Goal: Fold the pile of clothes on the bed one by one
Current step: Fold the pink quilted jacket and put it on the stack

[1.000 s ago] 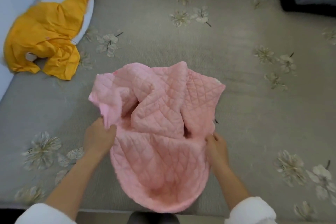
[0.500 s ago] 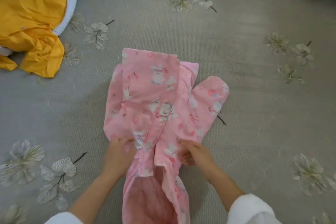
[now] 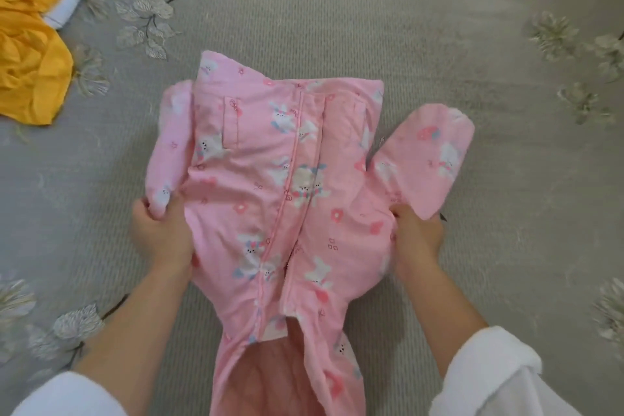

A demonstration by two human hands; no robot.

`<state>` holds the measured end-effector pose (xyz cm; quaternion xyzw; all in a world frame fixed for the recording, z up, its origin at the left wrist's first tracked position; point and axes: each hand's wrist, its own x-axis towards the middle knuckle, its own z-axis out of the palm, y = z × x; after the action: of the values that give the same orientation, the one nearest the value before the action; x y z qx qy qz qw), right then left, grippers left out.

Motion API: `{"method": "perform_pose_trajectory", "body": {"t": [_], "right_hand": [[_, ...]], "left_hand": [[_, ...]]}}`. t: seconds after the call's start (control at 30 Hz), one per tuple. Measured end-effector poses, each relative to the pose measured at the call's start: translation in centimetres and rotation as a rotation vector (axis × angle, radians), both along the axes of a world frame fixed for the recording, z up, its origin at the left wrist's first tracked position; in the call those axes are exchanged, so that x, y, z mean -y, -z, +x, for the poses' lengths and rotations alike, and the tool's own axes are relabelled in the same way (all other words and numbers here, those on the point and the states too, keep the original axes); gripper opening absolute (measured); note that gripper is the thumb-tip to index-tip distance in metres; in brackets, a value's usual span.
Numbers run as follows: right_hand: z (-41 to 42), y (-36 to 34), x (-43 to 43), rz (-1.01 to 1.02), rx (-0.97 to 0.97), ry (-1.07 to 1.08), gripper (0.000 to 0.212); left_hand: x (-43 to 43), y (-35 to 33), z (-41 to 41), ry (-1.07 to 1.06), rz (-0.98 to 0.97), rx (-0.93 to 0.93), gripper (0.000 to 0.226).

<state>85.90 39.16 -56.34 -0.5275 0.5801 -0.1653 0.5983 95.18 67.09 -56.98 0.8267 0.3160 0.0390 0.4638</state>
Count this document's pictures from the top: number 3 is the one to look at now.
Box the person's right hand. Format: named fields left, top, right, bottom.
left=389, top=203, right=445, bottom=285

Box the person's left hand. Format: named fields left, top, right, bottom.
left=130, top=193, right=195, bottom=277

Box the pink printed child's jacket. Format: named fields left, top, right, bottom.
left=146, top=50, right=476, bottom=416

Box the person's left forearm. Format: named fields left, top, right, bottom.
left=73, top=262, right=192, bottom=411

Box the person's right forearm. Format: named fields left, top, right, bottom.
left=395, top=260, right=489, bottom=380

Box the grey floral bedspread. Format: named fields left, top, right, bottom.
left=0, top=0, right=624, bottom=416

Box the yellow cloth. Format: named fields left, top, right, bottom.
left=0, top=0, right=75, bottom=126

